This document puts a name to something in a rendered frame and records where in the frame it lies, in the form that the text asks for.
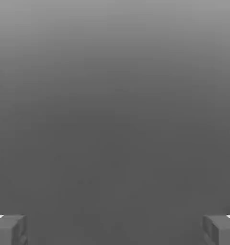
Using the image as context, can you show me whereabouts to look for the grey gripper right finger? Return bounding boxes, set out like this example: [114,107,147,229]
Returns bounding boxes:
[202,214,230,245]

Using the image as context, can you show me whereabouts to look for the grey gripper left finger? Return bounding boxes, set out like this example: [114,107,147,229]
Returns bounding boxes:
[0,214,29,245]

